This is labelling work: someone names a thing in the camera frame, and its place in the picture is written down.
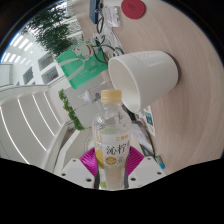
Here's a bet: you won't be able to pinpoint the white ceramic mug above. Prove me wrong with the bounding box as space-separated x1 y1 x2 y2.
107 50 179 114

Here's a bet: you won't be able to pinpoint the green plants atop cabinet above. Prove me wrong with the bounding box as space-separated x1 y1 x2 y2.
58 88 86 132

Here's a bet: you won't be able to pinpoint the green tote bag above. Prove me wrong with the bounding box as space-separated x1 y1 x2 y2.
56 39 109 90

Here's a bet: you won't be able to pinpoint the tangle of black cables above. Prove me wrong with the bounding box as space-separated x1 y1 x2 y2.
91 13 126 66

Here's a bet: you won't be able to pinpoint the row of green hedge plants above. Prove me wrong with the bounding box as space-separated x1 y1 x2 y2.
28 6 83 59

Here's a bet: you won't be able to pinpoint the flat round red coaster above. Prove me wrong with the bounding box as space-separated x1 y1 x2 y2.
120 0 147 20

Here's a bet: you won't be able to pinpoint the colourful sticker sheet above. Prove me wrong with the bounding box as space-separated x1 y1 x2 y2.
134 105 157 138

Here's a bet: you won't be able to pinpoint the clear yellow-capped drink bottle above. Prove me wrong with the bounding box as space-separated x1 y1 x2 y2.
91 88 133 191

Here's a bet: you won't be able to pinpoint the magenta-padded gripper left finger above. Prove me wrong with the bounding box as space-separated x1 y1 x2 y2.
59 147 101 190

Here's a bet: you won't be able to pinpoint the stack of white papers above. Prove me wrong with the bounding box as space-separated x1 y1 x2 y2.
129 121 152 149

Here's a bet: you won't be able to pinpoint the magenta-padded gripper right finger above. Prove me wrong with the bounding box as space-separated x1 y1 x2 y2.
123 145 167 189

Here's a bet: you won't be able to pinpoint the ceiling strip lights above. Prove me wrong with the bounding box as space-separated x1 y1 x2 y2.
0 93 63 164

